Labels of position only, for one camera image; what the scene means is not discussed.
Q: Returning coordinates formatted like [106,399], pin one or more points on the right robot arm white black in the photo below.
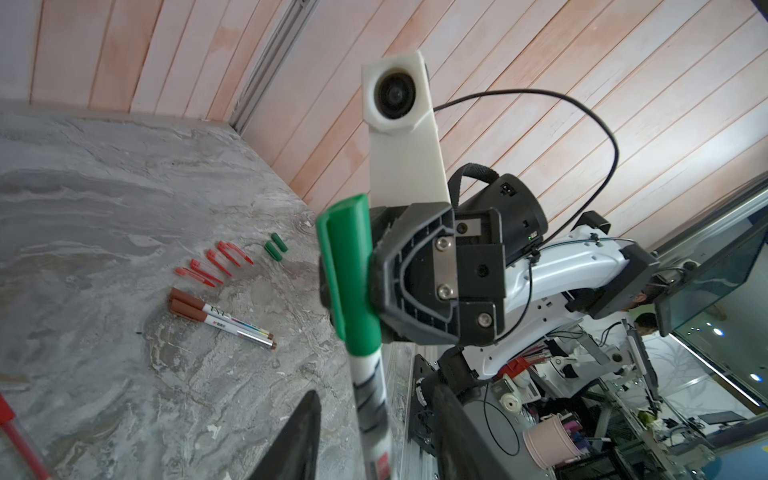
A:
[587,274]

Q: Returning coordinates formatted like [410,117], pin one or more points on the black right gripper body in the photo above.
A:
[480,260]

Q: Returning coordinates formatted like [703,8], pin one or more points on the dark monitor screen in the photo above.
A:
[713,280]

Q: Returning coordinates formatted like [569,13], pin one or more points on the green marker cap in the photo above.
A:
[273,251]
[279,242]

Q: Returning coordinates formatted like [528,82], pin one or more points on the right aluminium wall rail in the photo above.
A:
[274,47]

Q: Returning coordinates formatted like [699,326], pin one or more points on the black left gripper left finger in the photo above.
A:
[293,454]

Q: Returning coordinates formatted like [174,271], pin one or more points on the pink cup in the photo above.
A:
[549,443]

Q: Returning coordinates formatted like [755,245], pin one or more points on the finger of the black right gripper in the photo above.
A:
[324,290]
[402,284]

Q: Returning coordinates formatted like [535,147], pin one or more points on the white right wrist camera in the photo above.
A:
[405,159]

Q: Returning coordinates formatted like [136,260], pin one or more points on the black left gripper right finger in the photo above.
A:
[460,451]

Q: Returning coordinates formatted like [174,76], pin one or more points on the red pen cap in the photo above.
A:
[188,273]
[197,267]
[213,258]
[226,250]
[239,254]

